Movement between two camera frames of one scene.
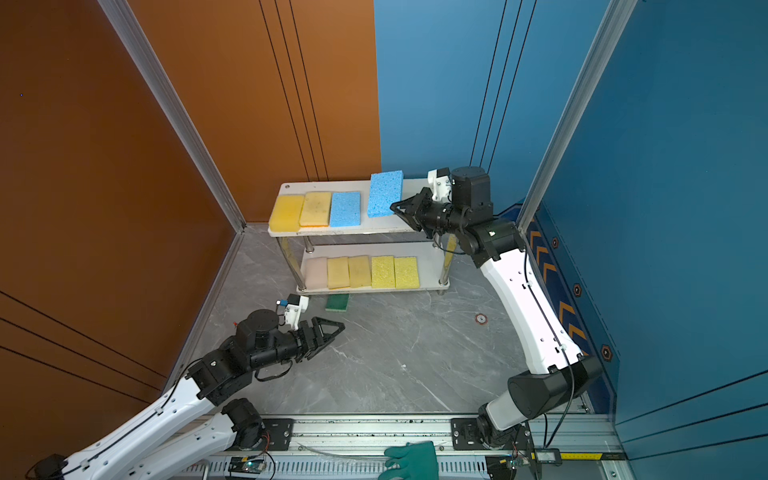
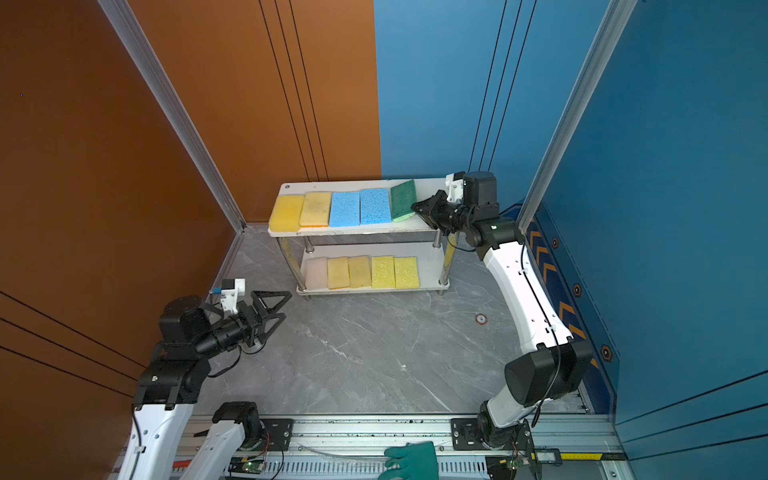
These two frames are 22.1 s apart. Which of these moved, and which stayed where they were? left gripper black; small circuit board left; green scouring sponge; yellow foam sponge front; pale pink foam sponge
Moved: green scouring sponge; left gripper black
Stayed: small circuit board left; pale pink foam sponge; yellow foam sponge front
